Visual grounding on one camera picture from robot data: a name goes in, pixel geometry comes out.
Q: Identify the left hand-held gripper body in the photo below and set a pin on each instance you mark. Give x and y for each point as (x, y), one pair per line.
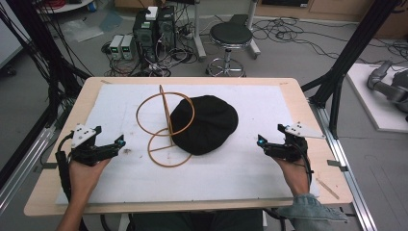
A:
(84, 150)

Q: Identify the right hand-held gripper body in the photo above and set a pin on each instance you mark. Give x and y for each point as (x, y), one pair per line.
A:
(293, 149)

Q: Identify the black hat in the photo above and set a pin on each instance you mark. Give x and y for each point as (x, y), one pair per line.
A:
(205, 125)

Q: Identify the person's right hand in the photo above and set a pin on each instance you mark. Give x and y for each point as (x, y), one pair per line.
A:
(293, 174)

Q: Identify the white table mat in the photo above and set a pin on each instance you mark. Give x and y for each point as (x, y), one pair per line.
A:
(224, 179)

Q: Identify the thin wooden stick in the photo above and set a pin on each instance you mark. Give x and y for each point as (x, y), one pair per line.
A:
(327, 188)

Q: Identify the white platform board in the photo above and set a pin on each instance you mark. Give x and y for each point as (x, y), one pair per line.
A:
(372, 106)

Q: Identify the grey power supply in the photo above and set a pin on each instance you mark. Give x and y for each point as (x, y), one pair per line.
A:
(127, 47)
(116, 46)

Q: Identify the black computer tower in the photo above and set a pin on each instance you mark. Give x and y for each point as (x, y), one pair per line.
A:
(145, 37)
(166, 27)

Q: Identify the black round stool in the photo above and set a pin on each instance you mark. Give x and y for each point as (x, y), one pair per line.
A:
(230, 33)

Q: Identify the white box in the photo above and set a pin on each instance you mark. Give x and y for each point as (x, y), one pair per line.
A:
(151, 13)

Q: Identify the metal table bracket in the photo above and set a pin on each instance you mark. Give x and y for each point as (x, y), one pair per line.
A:
(45, 166)
(337, 165)

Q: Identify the aluminium rail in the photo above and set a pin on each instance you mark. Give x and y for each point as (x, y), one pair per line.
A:
(344, 173)
(22, 160)

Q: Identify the black metal frame post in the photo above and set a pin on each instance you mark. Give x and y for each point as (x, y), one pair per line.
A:
(35, 41)
(352, 48)

